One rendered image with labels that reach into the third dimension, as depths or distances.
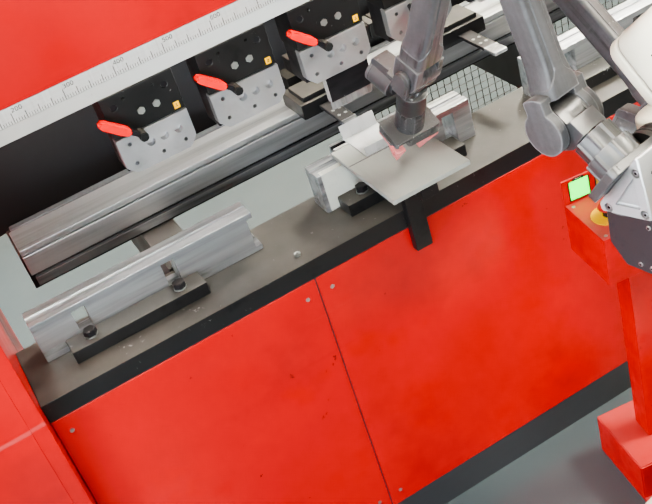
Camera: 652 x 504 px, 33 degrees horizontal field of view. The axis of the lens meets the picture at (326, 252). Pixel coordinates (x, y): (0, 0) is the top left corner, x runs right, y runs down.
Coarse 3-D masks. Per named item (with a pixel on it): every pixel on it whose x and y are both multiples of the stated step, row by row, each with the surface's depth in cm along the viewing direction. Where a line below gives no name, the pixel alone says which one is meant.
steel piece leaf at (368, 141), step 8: (368, 128) 234; (376, 128) 233; (352, 136) 233; (360, 136) 232; (368, 136) 231; (376, 136) 230; (352, 144) 230; (360, 144) 229; (368, 144) 228; (376, 144) 225; (384, 144) 226; (368, 152) 225
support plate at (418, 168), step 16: (416, 144) 224; (432, 144) 222; (336, 160) 229; (352, 160) 225; (368, 160) 224; (384, 160) 222; (400, 160) 220; (416, 160) 219; (432, 160) 217; (448, 160) 216; (464, 160) 214; (368, 176) 219; (384, 176) 217; (400, 176) 216; (416, 176) 214; (432, 176) 213; (384, 192) 213; (400, 192) 211; (416, 192) 211
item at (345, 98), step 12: (348, 72) 224; (360, 72) 226; (324, 84) 225; (336, 84) 224; (348, 84) 226; (360, 84) 227; (336, 96) 225; (348, 96) 228; (360, 96) 229; (336, 108) 228
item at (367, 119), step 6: (366, 114) 234; (372, 114) 234; (354, 120) 233; (360, 120) 233; (366, 120) 234; (372, 120) 234; (342, 126) 232; (348, 126) 232; (354, 126) 233; (360, 126) 233; (366, 126) 234; (342, 132) 232; (348, 132) 233; (354, 132) 233
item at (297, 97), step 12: (300, 84) 251; (312, 84) 250; (288, 96) 251; (300, 96) 247; (312, 96) 246; (324, 96) 247; (300, 108) 246; (312, 108) 247; (324, 108) 245; (348, 120) 238
